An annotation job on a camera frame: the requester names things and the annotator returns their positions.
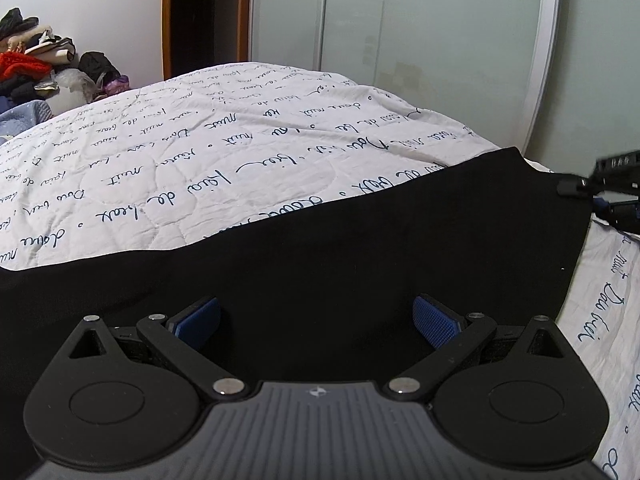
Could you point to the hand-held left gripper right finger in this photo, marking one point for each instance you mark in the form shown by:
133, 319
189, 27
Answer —
436, 321

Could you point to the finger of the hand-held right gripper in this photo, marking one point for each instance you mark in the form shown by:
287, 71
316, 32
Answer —
622, 215
572, 186

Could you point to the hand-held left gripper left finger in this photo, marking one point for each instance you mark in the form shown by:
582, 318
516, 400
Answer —
195, 322

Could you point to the black pants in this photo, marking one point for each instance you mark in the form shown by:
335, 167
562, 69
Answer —
300, 260

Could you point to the white script-printed quilt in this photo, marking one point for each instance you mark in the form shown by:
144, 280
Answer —
200, 135

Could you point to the frosted glass sliding door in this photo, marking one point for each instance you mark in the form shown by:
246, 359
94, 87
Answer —
400, 35

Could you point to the purple cloth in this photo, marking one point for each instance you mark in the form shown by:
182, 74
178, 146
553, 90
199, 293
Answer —
119, 84

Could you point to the blue quilted blanket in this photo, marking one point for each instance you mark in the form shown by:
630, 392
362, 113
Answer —
22, 117

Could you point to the clear plastic bag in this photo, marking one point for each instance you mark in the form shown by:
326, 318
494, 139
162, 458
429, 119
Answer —
72, 82

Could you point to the black garment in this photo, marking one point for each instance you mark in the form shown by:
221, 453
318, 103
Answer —
97, 66

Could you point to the beige clothes pile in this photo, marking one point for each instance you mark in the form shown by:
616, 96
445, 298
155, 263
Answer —
50, 47

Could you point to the red garment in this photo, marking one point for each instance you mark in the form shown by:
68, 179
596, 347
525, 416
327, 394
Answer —
20, 64

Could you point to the wooden door frame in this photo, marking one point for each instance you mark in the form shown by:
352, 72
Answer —
205, 15

